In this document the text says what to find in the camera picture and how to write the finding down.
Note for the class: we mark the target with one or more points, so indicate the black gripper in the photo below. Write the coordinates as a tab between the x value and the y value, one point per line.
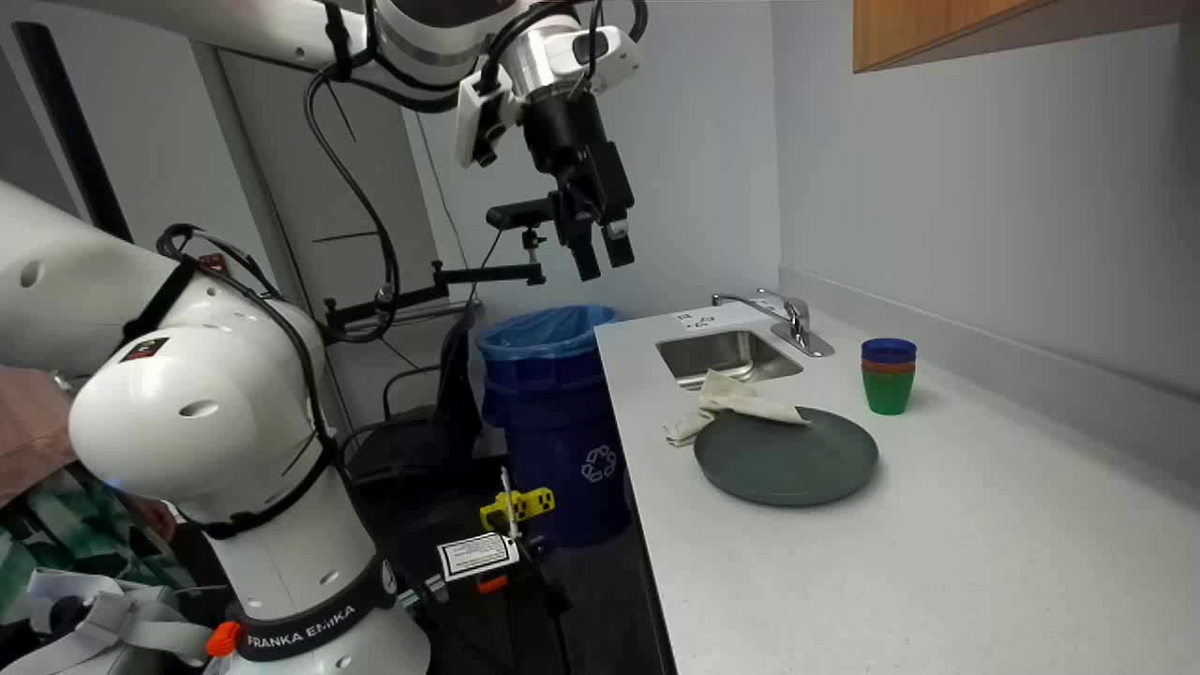
584	154

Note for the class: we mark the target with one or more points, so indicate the blue plastic cup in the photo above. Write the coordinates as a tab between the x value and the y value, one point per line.
889	351

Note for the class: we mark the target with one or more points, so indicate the yellow clamp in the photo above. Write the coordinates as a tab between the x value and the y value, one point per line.
510	508

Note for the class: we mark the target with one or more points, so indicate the stainless steel sink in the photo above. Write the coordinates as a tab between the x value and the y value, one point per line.
724	354

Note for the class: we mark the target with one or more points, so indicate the black slanted bar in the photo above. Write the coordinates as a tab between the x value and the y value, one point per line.
70	124

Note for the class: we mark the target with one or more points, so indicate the chrome faucet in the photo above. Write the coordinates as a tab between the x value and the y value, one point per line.
794	324

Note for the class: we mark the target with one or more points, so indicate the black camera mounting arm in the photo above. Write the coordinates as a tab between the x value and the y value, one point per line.
490	274

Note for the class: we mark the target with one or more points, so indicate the white towel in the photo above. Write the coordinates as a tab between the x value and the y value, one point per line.
748	398

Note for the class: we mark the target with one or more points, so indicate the blue recycling bin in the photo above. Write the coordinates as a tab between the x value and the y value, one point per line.
558	426

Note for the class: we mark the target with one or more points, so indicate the black stereo camera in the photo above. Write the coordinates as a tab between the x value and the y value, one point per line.
515	216

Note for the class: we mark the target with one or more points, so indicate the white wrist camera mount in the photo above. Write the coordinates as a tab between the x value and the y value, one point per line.
482	119

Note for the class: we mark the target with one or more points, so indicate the orange round knob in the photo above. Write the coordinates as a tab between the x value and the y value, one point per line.
222	638

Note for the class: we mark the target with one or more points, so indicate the wooden wall cabinet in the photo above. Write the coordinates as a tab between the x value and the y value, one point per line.
925	23

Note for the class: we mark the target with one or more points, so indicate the black chair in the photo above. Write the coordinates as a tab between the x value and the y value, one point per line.
415	453

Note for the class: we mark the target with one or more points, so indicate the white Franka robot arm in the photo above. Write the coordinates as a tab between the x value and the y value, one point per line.
202	416

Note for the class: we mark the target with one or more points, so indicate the white label tag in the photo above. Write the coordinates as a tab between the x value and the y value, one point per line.
478	556

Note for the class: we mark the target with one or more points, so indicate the orange plastic cup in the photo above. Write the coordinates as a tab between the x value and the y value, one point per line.
889	364

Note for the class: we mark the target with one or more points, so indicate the dark green plate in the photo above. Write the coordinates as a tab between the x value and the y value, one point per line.
789	468

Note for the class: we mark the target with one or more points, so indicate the green plastic cup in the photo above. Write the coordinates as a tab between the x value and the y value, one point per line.
889	396

